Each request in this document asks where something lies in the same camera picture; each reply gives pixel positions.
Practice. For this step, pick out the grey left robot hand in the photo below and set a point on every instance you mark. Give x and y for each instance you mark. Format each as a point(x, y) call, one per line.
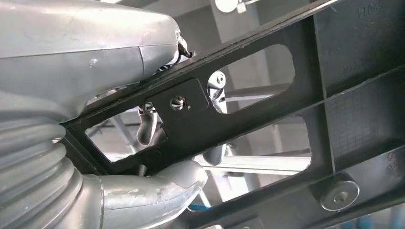
point(79, 57)

